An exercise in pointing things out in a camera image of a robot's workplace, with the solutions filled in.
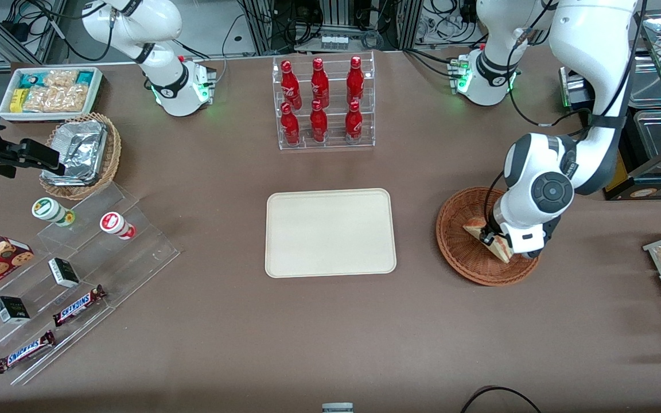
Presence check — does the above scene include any triangular sandwich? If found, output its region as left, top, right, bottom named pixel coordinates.
left=462, top=217, right=514, bottom=264

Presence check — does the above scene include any round brown wicker basket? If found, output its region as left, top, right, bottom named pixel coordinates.
left=436, top=186, right=543, bottom=286

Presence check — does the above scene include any light wicker basket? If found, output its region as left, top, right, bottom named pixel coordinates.
left=40, top=112, right=122, bottom=200

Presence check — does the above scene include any cream plastic tray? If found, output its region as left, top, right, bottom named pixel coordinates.
left=265, top=188, right=397, bottom=279

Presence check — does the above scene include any aluminium foil container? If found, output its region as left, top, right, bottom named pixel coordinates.
left=42, top=119, right=108, bottom=186

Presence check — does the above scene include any white rectangular snack bin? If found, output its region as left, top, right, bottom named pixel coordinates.
left=0, top=67, right=103, bottom=122

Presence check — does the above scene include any green lid cup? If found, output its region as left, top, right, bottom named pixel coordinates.
left=32, top=197, right=76, bottom=227

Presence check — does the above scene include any large clear cracker bag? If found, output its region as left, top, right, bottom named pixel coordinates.
left=24, top=84, right=88, bottom=113

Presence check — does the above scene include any small clear cracker bag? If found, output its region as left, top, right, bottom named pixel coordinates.
left=44, top=70, right=79, bottom=88

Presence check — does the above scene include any red lid cup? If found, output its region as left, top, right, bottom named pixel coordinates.
left=100, top=212, right=136, bottom=240

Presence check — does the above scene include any small black box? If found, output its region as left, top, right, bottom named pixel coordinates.
left=0, top=296, right=31, bottom=325
left=48, top=258, right=80, bottom=289

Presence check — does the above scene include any black food display case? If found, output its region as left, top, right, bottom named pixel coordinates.
left=560, top=9, right=661, bottom=201

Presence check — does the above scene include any clear acrylic stepped shelf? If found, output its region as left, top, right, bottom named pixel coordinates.
left=0, top=182, right=181, bottom=386

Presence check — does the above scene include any snickers chocolate bar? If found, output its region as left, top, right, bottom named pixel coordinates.
left=0, top=330, right=57, bottom=375
left=52, top=285, right=107, bottom=328

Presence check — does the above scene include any red cola bottle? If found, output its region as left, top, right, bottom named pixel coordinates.
left=281, top=60, right=302, bottom=110
left=345, top=100, right=363, bottom=141
left=347, top=56, right=364, bottom=106
left=311, top=57, right=330, bottom=108
left=281, top=102, right=301, bottom=146
left=310, top=100, right=328, bottom=143

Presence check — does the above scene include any clear acrylic bottle rack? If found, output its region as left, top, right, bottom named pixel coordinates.
left=272, top=50, right=376, bottom=151

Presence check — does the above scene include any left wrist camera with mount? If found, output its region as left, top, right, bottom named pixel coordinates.
left=511, top=218, right=562, bottom=260

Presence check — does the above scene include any black cable loop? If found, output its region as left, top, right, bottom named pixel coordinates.
left=460, top=386, right=542, bottom=413

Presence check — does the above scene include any aluminium frame rack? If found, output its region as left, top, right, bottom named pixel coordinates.
left=239, top=0, right=426, bottom=56

